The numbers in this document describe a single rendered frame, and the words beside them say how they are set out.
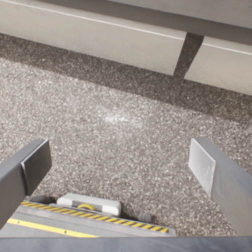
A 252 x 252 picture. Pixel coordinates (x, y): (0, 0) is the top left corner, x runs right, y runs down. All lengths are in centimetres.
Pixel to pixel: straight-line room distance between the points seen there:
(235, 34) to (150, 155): 62
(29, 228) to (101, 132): 48
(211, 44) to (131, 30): 17
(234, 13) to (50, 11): 39
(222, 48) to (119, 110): 59
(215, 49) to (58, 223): 64
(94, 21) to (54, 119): 64
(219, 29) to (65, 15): 34
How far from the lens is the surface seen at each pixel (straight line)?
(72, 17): 51
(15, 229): 76
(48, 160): 17
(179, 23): 43
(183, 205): 94
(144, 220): 81
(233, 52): 46
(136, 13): 44
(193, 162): 16
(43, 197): 95
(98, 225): 63
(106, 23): 47
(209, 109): 94
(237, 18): 37
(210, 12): 36
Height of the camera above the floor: 88
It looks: 81 degrees down
